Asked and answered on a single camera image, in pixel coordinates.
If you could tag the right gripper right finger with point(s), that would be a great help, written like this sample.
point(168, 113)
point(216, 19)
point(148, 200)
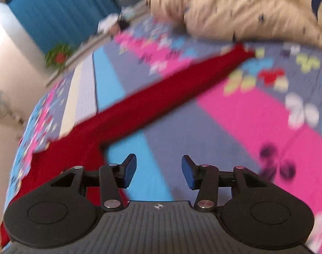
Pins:
point(251, 209)

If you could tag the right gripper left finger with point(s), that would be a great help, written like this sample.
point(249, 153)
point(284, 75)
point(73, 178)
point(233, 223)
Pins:
point(68, 207)

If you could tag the red knit sweater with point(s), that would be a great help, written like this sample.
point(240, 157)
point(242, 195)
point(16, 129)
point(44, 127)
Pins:
point(85, 144)

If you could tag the white clothes pile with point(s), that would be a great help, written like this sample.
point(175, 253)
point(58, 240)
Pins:
point(105, 24)

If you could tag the colourful floral bed blanket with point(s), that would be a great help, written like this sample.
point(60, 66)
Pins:
point(266, 116)

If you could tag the white standing fan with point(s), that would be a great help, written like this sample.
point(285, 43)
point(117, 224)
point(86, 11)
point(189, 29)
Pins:
point(5, 109)

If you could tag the potted green plant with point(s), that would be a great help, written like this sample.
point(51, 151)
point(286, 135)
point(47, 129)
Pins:
point(58, 55)

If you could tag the blue curtain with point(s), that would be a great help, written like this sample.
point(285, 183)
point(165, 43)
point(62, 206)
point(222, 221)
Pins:
point(52, 22)

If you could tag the cream patterned duvet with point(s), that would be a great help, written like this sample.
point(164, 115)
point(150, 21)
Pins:
point(297, 21)

